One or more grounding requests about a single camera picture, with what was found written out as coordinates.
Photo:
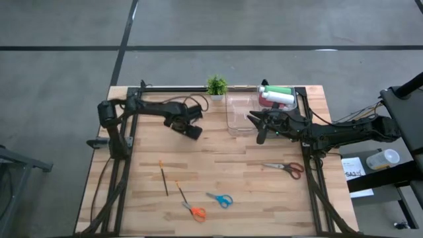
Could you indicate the small black floor object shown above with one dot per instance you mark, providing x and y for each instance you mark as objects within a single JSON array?
[{"x": 401, "y": 225}]

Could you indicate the frosted white plastic bin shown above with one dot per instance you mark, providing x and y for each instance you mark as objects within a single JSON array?
[{"x": 294, "y": 106}]

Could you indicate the black equipment cart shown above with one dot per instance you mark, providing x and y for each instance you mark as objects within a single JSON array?
[{"x": 406, "y": 115}]

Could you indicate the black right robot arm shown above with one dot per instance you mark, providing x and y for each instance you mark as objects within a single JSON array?
[{"x": 350, "y": 132}]

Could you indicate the black aluminium table frame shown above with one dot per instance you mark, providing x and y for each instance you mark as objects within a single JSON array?
[{"x": 158, "y": 89}]

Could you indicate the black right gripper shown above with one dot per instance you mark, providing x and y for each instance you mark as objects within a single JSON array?
[{"x": 284, "y": 124}]

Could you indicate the red paint bottle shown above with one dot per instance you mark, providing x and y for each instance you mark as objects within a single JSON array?
[{"x": 269, "y": 103}]

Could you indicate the grey metal side table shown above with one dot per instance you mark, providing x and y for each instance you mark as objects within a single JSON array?
[{"x": 20, "y": 158}]

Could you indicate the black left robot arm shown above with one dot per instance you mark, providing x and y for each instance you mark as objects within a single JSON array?
[{"x": 152, "y": 108}]

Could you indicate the green paint bottle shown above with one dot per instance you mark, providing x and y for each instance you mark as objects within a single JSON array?
[{"x": 279, "y": 90}]

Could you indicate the white paper sheet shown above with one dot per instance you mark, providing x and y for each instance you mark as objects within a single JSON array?
[{"x": 353, "y": 165}]

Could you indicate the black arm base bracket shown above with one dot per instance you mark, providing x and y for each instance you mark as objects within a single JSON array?
[{"x": 97, "y": 142}]

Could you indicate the white paint bottle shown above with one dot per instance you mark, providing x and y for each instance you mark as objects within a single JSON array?
[{"x": 281, "y": 98}]

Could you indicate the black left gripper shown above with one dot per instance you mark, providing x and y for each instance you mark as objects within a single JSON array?
[{"x": 181, "y": 122}]

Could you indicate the translucent plastic cup with lid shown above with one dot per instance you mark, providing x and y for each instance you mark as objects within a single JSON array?
[{"x": 383, "y": 159}]

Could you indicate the clear plastic bin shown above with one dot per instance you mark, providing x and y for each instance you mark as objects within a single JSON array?
[{"x": 238, "y": 109}]

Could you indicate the green plant in white pot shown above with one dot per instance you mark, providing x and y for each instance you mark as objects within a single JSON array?
[{"x": 216, "y": 86}]

